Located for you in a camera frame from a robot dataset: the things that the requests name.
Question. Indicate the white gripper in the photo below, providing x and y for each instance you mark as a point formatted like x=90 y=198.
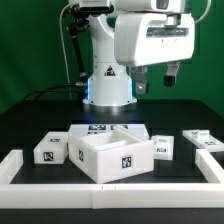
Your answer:
x=150 y=38

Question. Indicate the small white door panel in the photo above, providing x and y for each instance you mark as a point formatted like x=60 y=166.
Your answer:
x=163 y=147

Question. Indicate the white door panel with handle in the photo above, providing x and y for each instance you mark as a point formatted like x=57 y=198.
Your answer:
x=204 y=140

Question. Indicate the white cabinet body box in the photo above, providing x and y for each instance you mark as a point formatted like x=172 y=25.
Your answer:
x=111 y=156

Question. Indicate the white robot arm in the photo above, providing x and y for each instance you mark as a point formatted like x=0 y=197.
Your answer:
x=111 y=87

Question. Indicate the white cabinet top block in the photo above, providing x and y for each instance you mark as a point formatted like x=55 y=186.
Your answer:
x=52 y=149

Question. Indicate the white tag plate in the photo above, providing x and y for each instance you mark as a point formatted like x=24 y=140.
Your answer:
x=81 y=130

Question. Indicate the white U-shaped frame fence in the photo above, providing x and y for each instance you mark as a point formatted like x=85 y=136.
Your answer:
x=209 y=194

